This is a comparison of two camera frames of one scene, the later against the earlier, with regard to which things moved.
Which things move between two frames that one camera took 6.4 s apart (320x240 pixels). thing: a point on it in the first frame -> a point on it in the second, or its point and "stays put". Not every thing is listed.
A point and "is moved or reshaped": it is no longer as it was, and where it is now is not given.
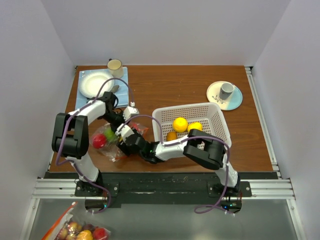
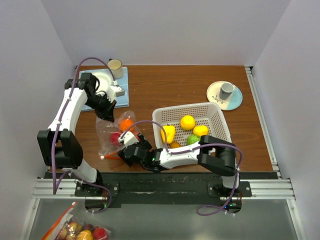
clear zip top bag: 105,140 is moved or reshaped
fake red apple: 98,140 -> 114,137
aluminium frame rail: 278,189 stays put
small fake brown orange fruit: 171,135 is moved or reshaped
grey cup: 226,90 stays put
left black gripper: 114,128 -> 107,114
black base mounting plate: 103,191 stays put
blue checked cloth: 121,93 stays put
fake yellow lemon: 180,124 -> 187,122
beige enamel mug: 116,68 stays put
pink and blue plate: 234,100 stays put
